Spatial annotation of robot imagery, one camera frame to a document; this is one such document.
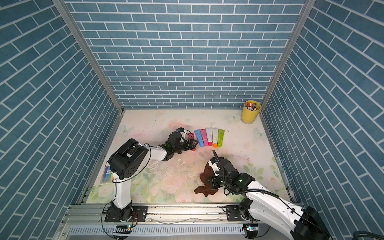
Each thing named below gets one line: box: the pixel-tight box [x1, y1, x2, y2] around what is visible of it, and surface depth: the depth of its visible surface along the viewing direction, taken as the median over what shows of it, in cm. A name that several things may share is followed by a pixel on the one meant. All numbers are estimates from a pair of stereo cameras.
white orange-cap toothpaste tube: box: [212, 127, 219, 148], surface depth 104 cm
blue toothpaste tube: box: [194, 129, 205, 148], surface depth 104 cm
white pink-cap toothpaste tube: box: [206, 128, 213, 147], surface depth 104 cm
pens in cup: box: [245, 102, 258, 111], surface depth 110 cm
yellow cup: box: [241, 100, 262, 125], surface depth 109 cm
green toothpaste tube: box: [217, 129, 226, 148], surface depth 106 cm
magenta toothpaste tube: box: [200, 128, 208, 147], surface depth 104 cm
